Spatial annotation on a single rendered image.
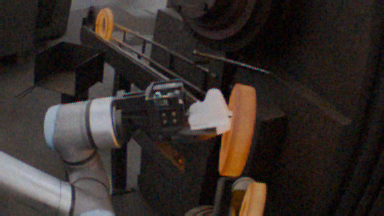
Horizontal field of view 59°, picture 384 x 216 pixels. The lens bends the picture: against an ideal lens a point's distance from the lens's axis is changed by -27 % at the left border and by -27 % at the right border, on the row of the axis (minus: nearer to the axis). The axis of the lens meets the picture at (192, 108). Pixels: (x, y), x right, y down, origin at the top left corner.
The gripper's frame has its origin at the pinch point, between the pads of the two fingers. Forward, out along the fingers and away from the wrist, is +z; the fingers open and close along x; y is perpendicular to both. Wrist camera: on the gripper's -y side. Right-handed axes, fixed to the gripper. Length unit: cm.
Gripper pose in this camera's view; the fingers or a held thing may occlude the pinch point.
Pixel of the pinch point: (238, 121)
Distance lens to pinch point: 75.9
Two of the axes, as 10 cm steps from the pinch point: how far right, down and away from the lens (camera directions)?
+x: 0.5, -4.3, 9.0
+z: 9.9, -1.1, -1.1
